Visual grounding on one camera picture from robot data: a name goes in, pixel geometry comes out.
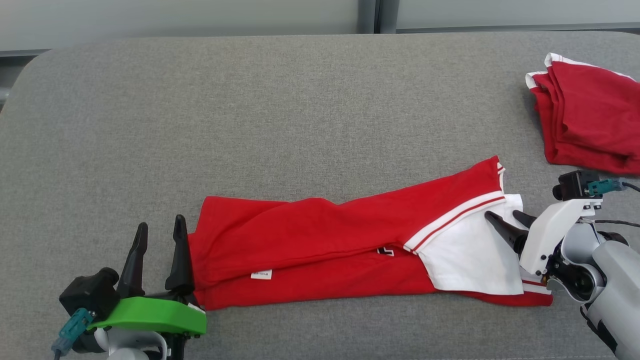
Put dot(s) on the grey fabric sofa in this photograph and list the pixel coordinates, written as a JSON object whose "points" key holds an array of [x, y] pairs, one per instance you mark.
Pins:
{"points": [[250, 125]]}

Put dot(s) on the teal right camera connector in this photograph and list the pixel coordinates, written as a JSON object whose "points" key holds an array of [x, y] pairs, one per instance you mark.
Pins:
{"points": [[602, 187]]}

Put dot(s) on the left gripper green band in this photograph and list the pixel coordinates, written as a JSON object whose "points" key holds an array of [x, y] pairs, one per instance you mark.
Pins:
{"points": [[160, 315]]}

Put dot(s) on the red Bulls 23 jersey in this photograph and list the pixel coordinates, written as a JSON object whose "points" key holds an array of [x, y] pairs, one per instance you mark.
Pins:
{"points": [[300, 235]]}

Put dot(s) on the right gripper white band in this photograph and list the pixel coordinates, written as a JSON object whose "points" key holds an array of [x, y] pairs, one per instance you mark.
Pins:
{"points": [[545, 235]]}

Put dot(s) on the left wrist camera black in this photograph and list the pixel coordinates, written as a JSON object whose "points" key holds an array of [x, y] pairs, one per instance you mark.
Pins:
{"points": [[90, 295]]}

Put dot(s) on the teal camera connector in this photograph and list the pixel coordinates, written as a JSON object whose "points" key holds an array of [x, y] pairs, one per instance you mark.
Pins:
{"points": [[74, 330], [602, 187]]}

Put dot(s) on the grey partition base rail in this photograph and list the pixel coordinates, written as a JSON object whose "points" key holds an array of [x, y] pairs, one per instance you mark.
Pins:
{"points": [[500, 28]]}

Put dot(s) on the teal left camera connector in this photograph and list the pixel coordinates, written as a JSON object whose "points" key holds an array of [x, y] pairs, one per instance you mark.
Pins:
{"points": [[74, 330]]}

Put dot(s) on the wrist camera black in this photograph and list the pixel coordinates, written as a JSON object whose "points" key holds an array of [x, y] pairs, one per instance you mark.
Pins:
{"points": [[90, 295], [575, 185]]}

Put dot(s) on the red Bulls 23 shorts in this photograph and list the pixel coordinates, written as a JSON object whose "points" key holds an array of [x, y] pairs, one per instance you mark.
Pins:
{"points": [[595, 115]]}

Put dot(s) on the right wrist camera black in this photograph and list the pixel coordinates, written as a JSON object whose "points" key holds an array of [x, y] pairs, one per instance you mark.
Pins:
{"points": [[575, 185]]}

